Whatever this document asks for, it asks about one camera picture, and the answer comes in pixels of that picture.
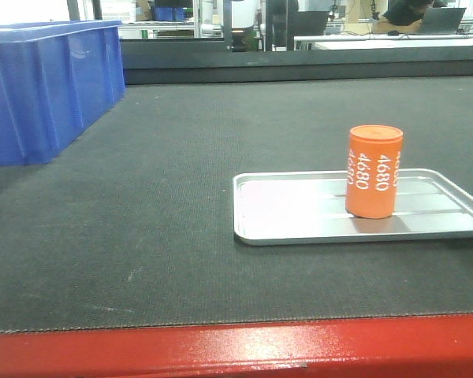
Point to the orange cylindrical capacitor 4680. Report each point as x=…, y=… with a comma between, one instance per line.
x=374, y=153

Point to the black conveyor belt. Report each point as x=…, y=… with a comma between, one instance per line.
x=132, y=225

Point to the blue plastic bin on conveyor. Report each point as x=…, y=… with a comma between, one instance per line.
x=56, y=79

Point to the silver metal tray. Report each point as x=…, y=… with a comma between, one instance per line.
x=279, y=208

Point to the white desk background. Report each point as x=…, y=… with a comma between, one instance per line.
x=372, y=41

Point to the person at laptop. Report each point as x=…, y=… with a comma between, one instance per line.
x=404, y=17

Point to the grey laptop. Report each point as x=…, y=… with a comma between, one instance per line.
x=440, y=21

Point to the red conveyor frame edge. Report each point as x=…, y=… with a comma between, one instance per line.
x=439, y=346

